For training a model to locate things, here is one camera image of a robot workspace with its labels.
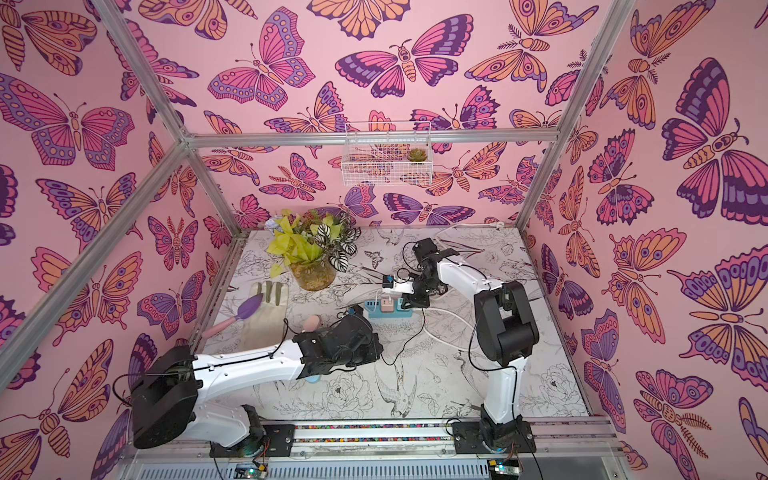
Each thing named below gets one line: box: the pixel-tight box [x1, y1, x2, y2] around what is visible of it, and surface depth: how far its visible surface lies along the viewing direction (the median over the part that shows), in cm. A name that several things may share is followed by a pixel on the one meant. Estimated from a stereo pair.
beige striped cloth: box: [242, 281, 289, 351], surface depth 97 cm
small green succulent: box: [407, 148, 428, 162], surface depth 94 cm
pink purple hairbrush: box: [200, 293, 263, 339], surface depth 99 cm
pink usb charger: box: [380, 299, 394, 313], surface depth 92 cm
